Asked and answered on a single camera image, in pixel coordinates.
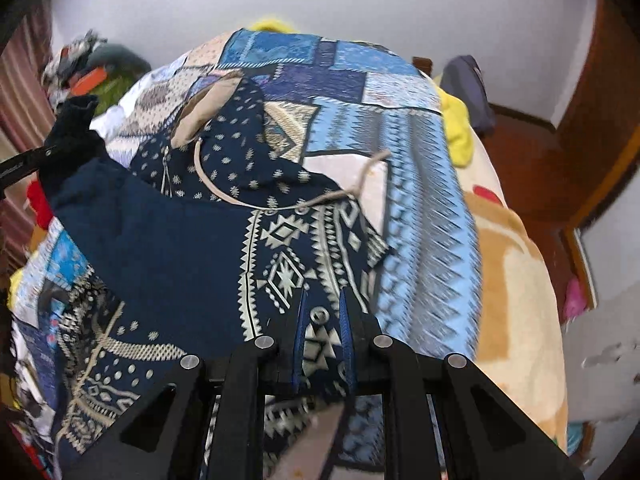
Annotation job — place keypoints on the grey-green cushion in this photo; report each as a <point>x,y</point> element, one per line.
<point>120,57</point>

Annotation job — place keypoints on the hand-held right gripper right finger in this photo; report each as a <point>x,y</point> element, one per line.
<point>347,332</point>

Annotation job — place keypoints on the navy patterned hooded garment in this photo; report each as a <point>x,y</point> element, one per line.
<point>175,260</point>

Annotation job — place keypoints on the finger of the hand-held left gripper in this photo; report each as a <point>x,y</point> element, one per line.
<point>25,165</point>

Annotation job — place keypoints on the brown wooden door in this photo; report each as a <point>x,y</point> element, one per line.
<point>590,110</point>

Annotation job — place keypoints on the blue patchwork bedsheet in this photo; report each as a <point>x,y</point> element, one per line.
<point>350,85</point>

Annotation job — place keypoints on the beige printed blanket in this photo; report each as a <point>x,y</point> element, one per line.
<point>515,310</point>

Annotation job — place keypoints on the pink item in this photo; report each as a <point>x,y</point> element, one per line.
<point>574,300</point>

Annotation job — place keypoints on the striped curtain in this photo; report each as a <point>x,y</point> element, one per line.
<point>22,85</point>

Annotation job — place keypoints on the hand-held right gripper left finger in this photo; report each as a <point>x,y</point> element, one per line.
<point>299,332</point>

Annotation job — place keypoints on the grey cloth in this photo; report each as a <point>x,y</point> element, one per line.
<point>467,90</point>

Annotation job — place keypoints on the yellow cloth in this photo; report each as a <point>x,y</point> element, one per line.
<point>457,130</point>

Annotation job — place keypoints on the pile of mixed clothes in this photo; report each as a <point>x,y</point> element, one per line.
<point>62,62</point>

